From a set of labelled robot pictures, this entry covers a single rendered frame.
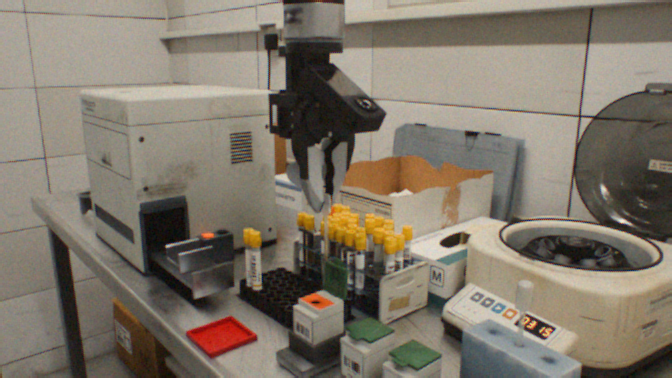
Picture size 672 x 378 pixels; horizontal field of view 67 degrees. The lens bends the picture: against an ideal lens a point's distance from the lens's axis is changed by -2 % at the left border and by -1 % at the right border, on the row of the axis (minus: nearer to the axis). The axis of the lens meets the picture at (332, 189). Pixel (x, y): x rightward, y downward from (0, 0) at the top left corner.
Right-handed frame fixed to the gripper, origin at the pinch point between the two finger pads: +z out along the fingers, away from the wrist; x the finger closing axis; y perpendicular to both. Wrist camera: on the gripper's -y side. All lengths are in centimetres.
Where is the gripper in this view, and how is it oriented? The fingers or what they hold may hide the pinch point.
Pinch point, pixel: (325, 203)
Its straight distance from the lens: 66.2
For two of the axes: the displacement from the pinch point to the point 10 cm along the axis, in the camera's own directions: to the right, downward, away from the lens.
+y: -6.6, -1.9, 7.3
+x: -7.5, 1.6, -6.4
